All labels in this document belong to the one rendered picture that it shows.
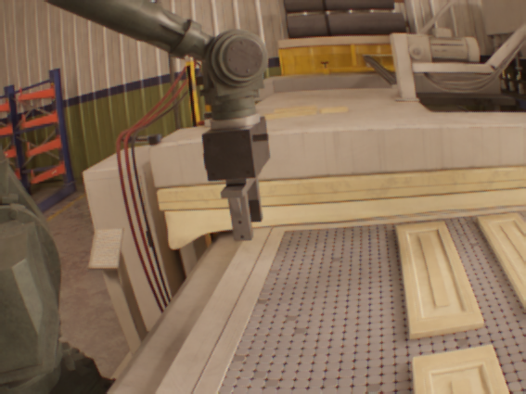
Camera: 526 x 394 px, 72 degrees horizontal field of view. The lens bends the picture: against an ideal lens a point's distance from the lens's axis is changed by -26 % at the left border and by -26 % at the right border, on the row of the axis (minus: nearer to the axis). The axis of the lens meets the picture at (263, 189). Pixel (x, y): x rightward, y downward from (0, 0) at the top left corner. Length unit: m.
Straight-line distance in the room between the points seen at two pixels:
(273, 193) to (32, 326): 1.13
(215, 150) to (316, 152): 0.54
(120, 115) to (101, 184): 4.42
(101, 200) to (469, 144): 1.89
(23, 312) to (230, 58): 0.85
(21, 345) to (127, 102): 5.91
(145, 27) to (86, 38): 5.98
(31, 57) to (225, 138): 6.96
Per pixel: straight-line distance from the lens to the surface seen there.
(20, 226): 1.23
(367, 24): 5.16
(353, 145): 1.68
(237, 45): 1.22
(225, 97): 1.26
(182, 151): 1.81
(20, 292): 1.01
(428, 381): 0.86
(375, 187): 1.73
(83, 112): 7.23
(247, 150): 1.23
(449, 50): 2.53
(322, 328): 1.07
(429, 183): 1.75
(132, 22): 1.20
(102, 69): 6.97
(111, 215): 2.50
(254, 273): 1.37
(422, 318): 1.04
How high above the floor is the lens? 1.48
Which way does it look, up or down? 16 degrees down
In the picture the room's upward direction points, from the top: 7 degrees counter-clockwise
